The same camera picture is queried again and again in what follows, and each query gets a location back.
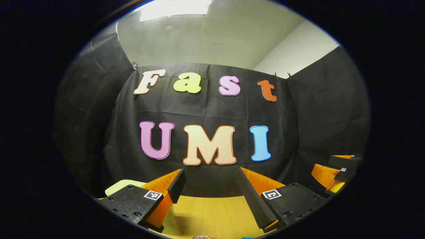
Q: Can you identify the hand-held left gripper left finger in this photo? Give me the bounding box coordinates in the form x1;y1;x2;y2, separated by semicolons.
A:
99;169;186;233

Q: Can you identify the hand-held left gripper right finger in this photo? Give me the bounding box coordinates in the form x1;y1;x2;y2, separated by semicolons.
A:
240;167;329;233

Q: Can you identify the pale green desktop garbage bin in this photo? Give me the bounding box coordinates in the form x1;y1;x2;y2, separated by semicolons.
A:
105;179;182;237

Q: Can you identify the black backdrop cloth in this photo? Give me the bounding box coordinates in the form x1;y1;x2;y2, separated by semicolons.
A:
55;23;370;199

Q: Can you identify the ceiling light panel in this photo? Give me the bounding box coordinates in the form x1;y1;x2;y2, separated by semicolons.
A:
139;0;213;22

